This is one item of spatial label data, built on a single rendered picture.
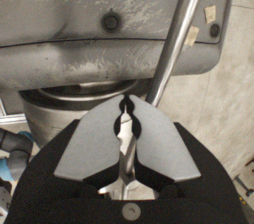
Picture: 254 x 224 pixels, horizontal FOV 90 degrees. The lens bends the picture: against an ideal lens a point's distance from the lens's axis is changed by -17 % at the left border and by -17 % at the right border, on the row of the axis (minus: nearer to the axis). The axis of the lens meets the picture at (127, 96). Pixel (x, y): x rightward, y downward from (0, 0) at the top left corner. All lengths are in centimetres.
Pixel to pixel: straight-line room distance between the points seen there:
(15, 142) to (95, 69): 48
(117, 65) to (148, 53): 4
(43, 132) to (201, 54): 29
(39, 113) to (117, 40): 17
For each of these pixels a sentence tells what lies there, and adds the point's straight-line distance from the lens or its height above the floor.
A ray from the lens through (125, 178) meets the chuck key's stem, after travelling 23.
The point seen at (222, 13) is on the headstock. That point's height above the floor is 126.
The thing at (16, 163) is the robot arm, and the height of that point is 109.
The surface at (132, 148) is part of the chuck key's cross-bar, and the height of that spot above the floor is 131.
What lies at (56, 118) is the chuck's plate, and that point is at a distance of 24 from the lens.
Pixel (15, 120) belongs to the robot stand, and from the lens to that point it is 156.
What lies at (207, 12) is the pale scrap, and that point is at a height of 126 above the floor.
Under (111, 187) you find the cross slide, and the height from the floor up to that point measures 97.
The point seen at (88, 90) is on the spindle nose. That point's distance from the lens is 26.
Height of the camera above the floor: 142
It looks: 55 degrees down
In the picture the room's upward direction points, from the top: 146 degrees clockwise
